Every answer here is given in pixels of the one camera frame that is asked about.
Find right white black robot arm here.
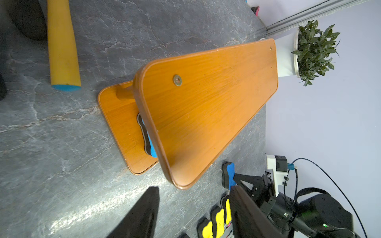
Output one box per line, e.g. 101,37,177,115
230,174,358,238

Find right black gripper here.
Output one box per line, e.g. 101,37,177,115
234,174,298,235

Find orange wooden two-tier shelf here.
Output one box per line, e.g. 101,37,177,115
98,39,278,189

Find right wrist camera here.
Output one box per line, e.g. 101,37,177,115
267,155,288,197

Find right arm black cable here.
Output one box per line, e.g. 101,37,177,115
282,157,368,238

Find potted green plant white pot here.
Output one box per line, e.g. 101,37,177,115
275,20,340,86

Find yellow eraser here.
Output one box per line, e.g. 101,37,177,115
210,205,225,238
197,217,213,238
220,193,232,226

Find blue eraser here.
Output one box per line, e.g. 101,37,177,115
222,162,236,190
137,113,158,158

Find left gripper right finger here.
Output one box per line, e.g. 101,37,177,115
229,185,289,238

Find blue garden hand rake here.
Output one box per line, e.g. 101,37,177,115
47,0,81,92

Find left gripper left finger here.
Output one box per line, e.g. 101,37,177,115
108,186,160,238

